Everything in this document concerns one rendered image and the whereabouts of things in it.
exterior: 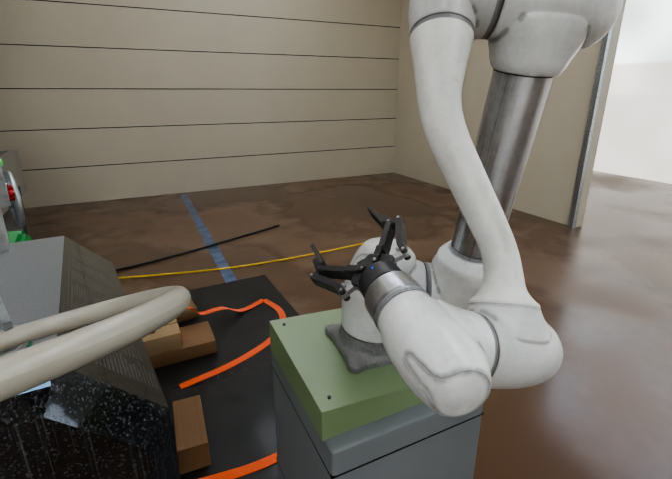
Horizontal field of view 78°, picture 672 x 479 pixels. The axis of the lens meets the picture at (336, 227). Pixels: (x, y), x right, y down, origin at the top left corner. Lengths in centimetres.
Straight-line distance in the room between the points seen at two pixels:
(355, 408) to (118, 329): 61
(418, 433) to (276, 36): 636
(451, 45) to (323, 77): 649
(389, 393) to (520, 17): 74
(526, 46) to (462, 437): 84
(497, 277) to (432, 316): 16
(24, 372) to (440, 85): 58
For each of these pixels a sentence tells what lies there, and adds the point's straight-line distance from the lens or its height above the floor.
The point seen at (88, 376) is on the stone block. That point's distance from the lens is 131.
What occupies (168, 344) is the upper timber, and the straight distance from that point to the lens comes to 254.
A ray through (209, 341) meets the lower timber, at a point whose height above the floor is 10.
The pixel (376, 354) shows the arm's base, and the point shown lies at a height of 89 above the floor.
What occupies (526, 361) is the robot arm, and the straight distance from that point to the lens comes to 64.
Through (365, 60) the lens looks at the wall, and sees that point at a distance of 751.
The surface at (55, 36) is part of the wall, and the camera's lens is 658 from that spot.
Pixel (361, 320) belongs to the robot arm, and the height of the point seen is 98.
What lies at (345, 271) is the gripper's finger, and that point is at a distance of 72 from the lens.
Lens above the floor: 147
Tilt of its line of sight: 18 degrees down
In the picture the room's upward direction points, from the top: straight up
